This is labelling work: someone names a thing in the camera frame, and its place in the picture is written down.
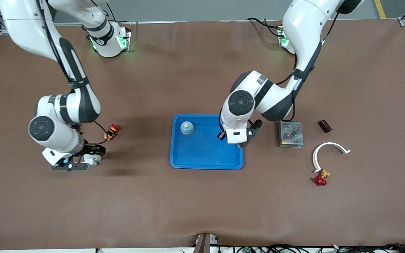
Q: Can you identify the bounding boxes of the white circuit breaker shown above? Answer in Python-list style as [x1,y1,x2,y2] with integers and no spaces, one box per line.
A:
[83,154,102,167]

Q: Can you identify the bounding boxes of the brown electrolytic capacitor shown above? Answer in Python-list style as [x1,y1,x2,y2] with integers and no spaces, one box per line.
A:
[318,119,333,133]

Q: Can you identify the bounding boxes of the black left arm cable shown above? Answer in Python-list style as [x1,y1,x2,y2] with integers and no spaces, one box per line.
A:
[275,9,342,122]

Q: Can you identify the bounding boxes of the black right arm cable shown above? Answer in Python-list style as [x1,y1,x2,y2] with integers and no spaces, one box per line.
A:
[36,0,110,145]

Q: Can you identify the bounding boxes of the metal mesh power supply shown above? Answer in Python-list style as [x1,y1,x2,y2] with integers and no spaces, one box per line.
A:
[278,120,304,148]

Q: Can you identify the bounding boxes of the black table edge cables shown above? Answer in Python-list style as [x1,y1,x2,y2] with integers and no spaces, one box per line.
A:
[217,244,405,253]

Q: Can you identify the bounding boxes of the metal table edge bracket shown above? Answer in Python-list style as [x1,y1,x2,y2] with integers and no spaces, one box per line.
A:
[194,233,219,253]

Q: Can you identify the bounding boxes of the orange black emergency stop button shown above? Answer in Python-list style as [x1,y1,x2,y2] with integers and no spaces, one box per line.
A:
[103,124,121,141]

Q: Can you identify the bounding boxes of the blue plastic tray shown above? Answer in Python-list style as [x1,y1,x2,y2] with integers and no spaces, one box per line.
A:
[169,113,244,170]

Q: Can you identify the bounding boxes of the white curved plastic clip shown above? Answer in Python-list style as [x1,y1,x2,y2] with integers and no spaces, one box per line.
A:
[312,142,351,173]

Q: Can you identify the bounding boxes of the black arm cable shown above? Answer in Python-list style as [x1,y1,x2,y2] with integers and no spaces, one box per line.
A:
[275,9,342,122]
[36,0,110,145]

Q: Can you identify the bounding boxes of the brass valve red handle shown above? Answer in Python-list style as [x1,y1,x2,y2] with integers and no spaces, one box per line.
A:
[314,169,331,187]

